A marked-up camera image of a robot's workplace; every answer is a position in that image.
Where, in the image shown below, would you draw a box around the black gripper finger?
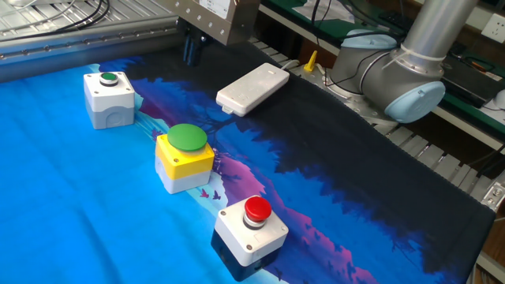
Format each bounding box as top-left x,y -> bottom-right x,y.
191,34 -> 210,67
182,29 -> 195,64

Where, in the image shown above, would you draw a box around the silver Schunk gripper body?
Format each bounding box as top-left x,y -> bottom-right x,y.
155,0 -> 262,47

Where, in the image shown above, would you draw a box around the white box small green button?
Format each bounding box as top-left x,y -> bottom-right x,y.
83,71 -> 136,130

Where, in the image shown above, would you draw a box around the yellow box large green button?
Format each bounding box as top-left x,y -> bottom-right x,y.
154,123 -> 215,195

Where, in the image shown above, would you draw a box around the white black box red button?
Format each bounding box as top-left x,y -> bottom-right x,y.
210,196 -> 290,282

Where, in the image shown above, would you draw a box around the white power strip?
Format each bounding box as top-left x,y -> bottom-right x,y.
215,62 -> 290,118

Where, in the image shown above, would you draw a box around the yellow plastic clip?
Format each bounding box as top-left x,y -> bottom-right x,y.
303,50 -> 319,73

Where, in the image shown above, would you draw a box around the green desk mat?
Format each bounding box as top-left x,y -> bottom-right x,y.
260,0 -> 505,135

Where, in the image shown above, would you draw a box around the white paper sheets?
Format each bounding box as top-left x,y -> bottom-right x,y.
291,0 -> 356,24

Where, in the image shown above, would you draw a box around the blue landscape print cloth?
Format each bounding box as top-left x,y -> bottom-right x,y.
0,41 -> 497,284

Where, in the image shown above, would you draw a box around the black flat device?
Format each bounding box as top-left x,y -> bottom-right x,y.
445,50 -> 505,110

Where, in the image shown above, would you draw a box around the aluminium frame rail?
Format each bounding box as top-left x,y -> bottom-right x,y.
0,15 -> 186,84

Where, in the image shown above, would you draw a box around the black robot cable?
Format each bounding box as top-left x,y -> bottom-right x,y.
310,0 -> 399,95

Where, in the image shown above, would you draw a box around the black cable bundle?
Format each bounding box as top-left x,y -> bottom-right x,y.
0,0 -> 115,43

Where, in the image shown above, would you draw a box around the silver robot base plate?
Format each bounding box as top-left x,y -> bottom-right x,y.
291,62 -> 399,127

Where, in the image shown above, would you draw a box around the white wall socket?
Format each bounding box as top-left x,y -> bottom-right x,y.
481,13 -> 505,44

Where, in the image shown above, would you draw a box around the silver corner bracket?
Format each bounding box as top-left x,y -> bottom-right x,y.
481,181 -> 505,210

